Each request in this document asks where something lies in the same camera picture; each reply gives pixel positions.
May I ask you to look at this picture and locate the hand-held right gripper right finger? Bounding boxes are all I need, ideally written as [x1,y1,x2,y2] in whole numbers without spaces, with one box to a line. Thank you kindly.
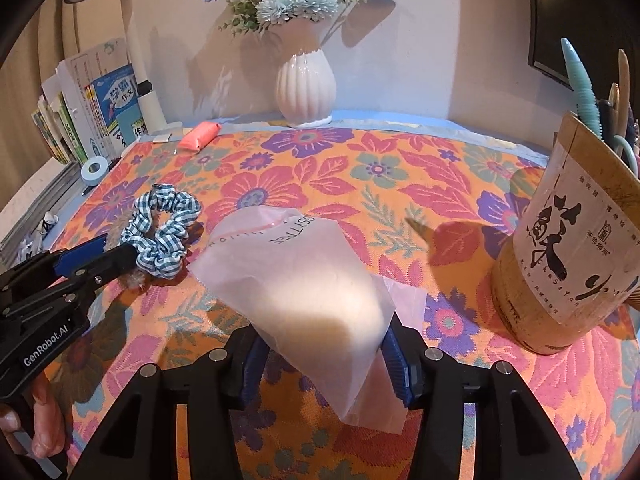
[381,312,585,480]

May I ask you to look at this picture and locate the stack of flat magazines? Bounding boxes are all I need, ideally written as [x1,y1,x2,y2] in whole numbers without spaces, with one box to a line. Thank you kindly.
[0,164,87,262]

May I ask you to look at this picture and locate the white tape roll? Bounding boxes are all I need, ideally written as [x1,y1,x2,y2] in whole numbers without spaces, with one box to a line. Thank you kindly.
[80,156,110,184]

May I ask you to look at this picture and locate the orange red pouch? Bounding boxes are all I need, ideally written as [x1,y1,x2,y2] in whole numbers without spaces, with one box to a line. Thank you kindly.
[178,120,221,153]

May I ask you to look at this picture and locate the bamboo pen holder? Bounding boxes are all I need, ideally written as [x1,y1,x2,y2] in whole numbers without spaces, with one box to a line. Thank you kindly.
[489,110,640,357]

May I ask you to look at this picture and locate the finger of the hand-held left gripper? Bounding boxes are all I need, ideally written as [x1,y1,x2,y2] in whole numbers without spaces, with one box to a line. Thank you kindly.
[0,233,111,292]
[0,246,139,322]

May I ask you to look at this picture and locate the frosted pink plastic bag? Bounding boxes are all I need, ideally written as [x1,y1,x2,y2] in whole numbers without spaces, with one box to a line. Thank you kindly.
[189,206,427,435]

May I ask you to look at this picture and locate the white ribbed vase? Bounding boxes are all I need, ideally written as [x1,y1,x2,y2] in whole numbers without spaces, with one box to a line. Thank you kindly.
[276,47,337,128]

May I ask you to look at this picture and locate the teal handled scissors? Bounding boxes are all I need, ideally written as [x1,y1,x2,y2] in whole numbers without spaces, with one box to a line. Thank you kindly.
[609,135,640,173]

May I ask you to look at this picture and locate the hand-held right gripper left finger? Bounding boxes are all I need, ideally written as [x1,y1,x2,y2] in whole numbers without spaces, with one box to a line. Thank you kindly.
[70,326,271,480]

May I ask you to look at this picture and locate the blue white checked scrunchie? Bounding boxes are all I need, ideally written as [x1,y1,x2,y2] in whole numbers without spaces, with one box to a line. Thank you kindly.
[121,184,202,279]

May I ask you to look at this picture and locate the white desk lamp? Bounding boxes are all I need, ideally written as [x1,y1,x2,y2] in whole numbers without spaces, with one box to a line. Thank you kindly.
[62,0,169,137]

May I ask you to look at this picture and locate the black wall television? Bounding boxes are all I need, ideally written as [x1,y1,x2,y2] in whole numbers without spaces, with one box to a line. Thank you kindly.
[526,0,585,90]

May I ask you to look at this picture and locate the row of upright books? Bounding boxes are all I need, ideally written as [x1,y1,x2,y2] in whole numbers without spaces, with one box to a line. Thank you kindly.
[30,37,151,167]

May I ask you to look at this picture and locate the person's left hand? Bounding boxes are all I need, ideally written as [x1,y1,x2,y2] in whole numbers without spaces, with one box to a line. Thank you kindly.
[0,374,67,460]

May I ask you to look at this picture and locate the floral orange tablecloth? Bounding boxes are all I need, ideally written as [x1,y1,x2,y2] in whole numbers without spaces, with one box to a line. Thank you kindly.
[0,125,640,480]

